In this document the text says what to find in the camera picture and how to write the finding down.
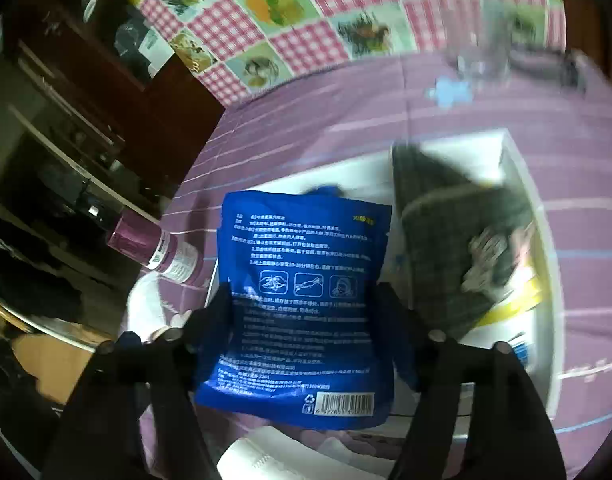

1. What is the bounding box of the purple lotion bottle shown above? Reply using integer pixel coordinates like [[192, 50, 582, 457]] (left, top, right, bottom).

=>
[[106, 210, 207, 286]]

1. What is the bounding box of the white cloth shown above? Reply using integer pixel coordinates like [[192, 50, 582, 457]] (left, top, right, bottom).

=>
[[127, 275, 222, 346]]

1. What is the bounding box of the yellow white packet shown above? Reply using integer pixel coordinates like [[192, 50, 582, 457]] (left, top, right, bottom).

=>
[[478, 275, 544, 376]]

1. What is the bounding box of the clear drinking glass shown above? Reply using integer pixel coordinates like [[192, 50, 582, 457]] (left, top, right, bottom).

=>
[[441, 0, 517, 83]]

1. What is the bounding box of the pink checked printed cloth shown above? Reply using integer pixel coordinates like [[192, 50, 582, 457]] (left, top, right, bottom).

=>
[[93, 0, 567, 108]]

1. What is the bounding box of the green plaid fabric pouch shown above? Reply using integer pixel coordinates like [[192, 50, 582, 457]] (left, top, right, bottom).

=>
[[390, 142, 537, 341]]

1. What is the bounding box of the white storage box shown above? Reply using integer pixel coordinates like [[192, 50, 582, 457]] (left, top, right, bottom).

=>
[[206, 129, 567, 421]]

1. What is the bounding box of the black flat device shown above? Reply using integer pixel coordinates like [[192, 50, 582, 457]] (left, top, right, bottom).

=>
[[511, 47, 594, 91]]

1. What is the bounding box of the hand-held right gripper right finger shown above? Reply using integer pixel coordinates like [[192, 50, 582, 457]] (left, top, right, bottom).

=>
[[376, 282, 569, 480]]

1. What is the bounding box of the pale printed bag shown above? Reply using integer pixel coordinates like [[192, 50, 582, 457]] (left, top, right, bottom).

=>
[[113, 10, 172, 81]]

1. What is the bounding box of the white toilet paper roll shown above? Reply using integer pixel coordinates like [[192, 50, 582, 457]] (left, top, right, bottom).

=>
[[216, 435, 337, 480]]

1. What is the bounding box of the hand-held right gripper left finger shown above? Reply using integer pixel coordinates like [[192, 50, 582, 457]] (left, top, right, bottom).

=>
[[41, 282, 234, 480]]

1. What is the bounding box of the purple striped tablecloth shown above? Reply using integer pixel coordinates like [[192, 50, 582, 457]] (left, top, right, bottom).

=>
[[136, 52, 612, 480]]

